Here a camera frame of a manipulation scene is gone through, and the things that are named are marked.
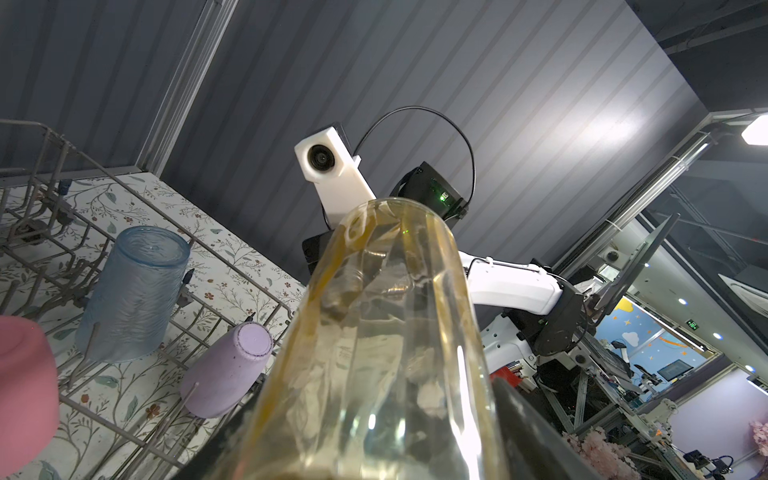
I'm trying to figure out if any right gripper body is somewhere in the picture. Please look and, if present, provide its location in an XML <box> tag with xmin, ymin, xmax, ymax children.
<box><xmin>302</xmin><ymin>230</ymin><xmax>334</xmax><ymax>275</ymax></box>

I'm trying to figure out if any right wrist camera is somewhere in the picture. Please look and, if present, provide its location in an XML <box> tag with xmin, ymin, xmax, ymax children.
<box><xmin>294</xmin><ymin>122</ymin><xmax>376</xmax><ymax>230</ymax></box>

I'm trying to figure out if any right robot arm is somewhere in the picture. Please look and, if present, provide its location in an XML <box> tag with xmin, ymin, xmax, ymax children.
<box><xmin>299</xmin><ymin>151</ymin><xmax>584</xmax><ymax>376</ymax></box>

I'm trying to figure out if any yellow transparent cup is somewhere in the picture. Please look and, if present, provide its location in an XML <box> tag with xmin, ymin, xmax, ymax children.
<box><xmin>210</xmin><ymin>198</ymin><xmax>509</xmax><ymax>479</ymax></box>

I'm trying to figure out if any grey wire dish rack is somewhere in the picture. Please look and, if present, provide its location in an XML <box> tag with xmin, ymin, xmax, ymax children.
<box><xmin>1</xmin><ymin>119</ymin><xmax>304</xmax><ymax>479</ymax></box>

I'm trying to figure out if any purple cup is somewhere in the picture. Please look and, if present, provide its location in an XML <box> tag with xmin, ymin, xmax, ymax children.
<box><xmin>179</xmin><ymin>322</ymin><xmax>274</xmax><ymax>419</ymax></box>

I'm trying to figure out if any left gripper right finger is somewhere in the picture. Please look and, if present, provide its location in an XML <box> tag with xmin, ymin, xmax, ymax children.
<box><xmin>491</xmin><ymin>378</ymin><xmax>600</xmax><ymax>480</ymax></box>

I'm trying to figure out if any blue-grey transparent cup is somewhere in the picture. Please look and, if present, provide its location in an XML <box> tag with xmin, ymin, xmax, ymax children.
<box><xmin>75</xmin><ymin>226</ymin><xmax>191</xmax><ymax>364</ymax></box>

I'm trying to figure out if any pink cup front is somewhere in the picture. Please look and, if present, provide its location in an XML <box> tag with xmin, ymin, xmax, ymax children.
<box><xmin>1</xmin><ymin>316</ymin><xmax>59</xmax><ymax>478</ymax></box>

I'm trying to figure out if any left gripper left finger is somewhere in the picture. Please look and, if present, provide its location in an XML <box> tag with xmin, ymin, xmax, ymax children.
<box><xmin>173</xmin><ymin>413</ymin><xmax>254</xmax><ymax>480</ymax></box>

